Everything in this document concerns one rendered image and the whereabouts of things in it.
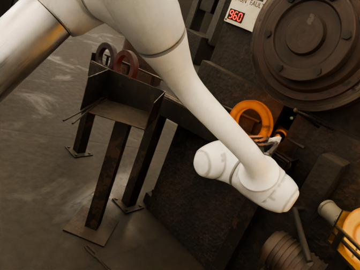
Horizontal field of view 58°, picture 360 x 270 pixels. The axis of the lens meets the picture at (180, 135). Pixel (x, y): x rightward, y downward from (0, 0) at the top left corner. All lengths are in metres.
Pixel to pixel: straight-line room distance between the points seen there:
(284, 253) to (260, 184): 0.35
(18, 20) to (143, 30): 0.22
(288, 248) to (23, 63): 0.89
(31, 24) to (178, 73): 0.27
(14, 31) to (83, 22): 0.12
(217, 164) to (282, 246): 0.37
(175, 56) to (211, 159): 0.37
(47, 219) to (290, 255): 1.07
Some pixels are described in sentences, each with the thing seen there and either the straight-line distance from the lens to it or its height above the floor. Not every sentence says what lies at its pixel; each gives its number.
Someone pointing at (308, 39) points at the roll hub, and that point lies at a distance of 1.09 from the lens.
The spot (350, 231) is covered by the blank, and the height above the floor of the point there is 0.68.
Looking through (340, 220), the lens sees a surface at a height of 0.69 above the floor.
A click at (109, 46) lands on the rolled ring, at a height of 0.72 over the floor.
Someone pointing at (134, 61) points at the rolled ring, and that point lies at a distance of 1.74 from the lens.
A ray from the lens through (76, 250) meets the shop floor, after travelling 1.53.
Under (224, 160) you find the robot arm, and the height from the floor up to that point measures 0.74.
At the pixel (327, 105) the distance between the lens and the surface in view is 1.14.
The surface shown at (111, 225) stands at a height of 0.01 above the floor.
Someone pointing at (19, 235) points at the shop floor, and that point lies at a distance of 1.57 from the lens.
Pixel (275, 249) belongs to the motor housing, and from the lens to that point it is 1.12.
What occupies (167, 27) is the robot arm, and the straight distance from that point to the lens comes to 0.55.
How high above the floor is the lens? 1.09
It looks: 22 degrees down
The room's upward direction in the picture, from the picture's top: 21 degrees clockwise
